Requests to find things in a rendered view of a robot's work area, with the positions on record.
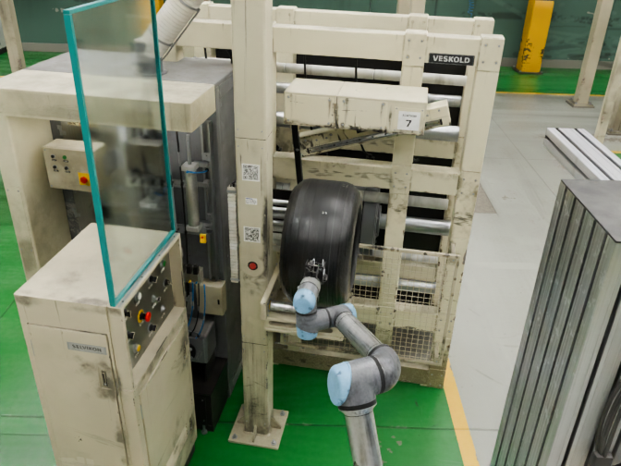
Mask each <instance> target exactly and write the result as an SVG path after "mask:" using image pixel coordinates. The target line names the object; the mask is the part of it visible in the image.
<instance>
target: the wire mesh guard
mask: <svg viewBox="0 0 621 466"><path fill-rule="evenodd" d="M359 248H363V250H364V249H369V255H370V249H372V250H380V251H381V255H382V251H392V252H393V256H394V251H395V252H399V253H400V252H403V253H404V254H405V258H406V253H411V256H412V254H420V255H423V259H424V255H428V256H430V257H431V256H436V257H442V260H443V257H444V258H448V259H449V258H453V259H456V263H455V265H451V266H454V267H455V269H454V274H453V275H452V277H453V280H452V286H448V287H451V290H450V296H449V300H447V301H448V305H445V306H448V307H447V310H443V311H447V313H446V318H445V324H444V334H443V337H438V338H442V339H443V340H442V342H439V343H442V346H441V347H439V348H441V351H440V357H439V363H435V362H433V359H430V360H431V361H427V358H423V359H426V360H422V359H421V357H416V356H415V359H413V358H410V357H413V356H410V355H409V358H407V357H405V356H407V355H405V354H404V355H403V356H404V357H399V355H400V354H399V353H398V354H397V355H398V358H399V360H400V361H402V362H415V363H421V364H429V365H435V366H442V361H443V356H444V346H445V341H446V335H447V329H448V325H449V319H450V313H451V308H452V302H453V298H454V292H455V286H456V281H457V271H458V266H459V260H460V254H453V253H444V252H436V251H420V250H412V249H403V248H396V247H387V246H379V245H371V244H362V243H360V244H359ZM283 337H284V333H280V344H283V345H289V346H296V347H302V348H310V349H317V350H329V351H335V352H342V353H349V354H356V355H361V354H360V353H359V352H358V351H357V350H356V349H355V350H353V348H351V347H350V345H349V349H345V348H346V347H343V349H340V348H333V347H329V346H333V345H329V341H331V340H329V339H328V340H327V341H328V347H326V346H324V345H326V344H323V345H322V346H320V345H313V344H308V340H307V344H306V343H302V342H306V341H302V340H301V343H299V342H293V341H292V340H293V339H292V335H291V339H289V340H291V341H288V342H283ZM416 358H420V359H416Z"/></svg>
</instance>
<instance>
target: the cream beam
mask: <svg viewBox="0 0 621 466"><path fill-rule="evenodd" d="M427 103H428V88H424V87H411V86H399V85H386V84H374V83H362V82H349V81H345V82H343V81H337V80H313V79H300V78H295V79H294V80H293V81H292V82H291V83H290V85H289V86H288V87H287V88H286V90H285V91H284V124H288V125H299V126H310V127H321V128H331V129H353V130H363V131H374V132H385V133H395V134H407V135H417V136H423V133H424V126H425V118H426V111H427ZM399 111H408V112H419V113H420V127H419V131H416V130H404V129H397V123H398V114H399Z"/></svg>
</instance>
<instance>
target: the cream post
mask: <svg viewBox="0 0 621 466"><path fill-rule="evenodd" d="M231 28H232V56H233V84H234V112H235V141H236V169H237V224H238V252H239V279H240V309H241V336H242V365H243V393H244V422H245V431H246V432H252V433H253V430H254V425H257V434H261V435H268V434H269V430H270V427H271V417H274V409H273V332H270V331H264V320H261V300H262V297H263V295H264V292H265V290H266V289H267V288H268V285H269V283H270V280H271V278H272V276H273V0H231ZM242 164H251V165H260V182H258V181H248V180H242ZM246 198H254V199H257V205H255V204H246ZM243 226H244V227H260V228H261V243H257V242H249V241H244V228H243ZM251 263H254V264H256V268H255V269H251V268H250V264H251Z"/></svg>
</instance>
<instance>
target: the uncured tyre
mask: <svg viewBox="0 0 621 466"><path fill-rule="evenodd" d="M342 184H347V185H349V187H348V188H345V187H342ZM322 210H327V211H328V215H321V211H322ZM360 225H361V196H360V192H359V191H358V189H357V188H356V187H355V186H354V185H353V184H351V183H348V182H345V181H336V180H327V179H321V180H319V179H317V178H312V179H309V178H308V179H304V180H302V181H301V182H300V183H299V184H298V185H297V186H295V187H294V189H293V190H292V192H291V194H290V197H289V200H288V203H287V207H286V214H285V219H284V224H283V231H282V238H281V247H280V263H279V274H280V285H281V289H282V291H283V293H284V294H285V295H286V297H287V298H288V299H289V300H290V301H292V302H293V299H294V296H295V294H296V292H297V290H298V286H299V285H300V282H301V281H302V279H303V277H304V273H305V263H306V262H307V260H308V262H309V261H310V260H313V259H314V260H315V262H316V263H319V264H322V263H324V262H325V268H324V269H325V273H326V274H327V280H326V282H323V285H321V289H320V292H319V302H318V303H317V307H323V308H327V307H331V306H336V305H339V304H342V303H344V304H345V303H346V302H348V300H349V297H350V293H351V290H352V288H353V283H354V278H355V273H356V267H357V260H358V253H359V236H360Z"/></svg>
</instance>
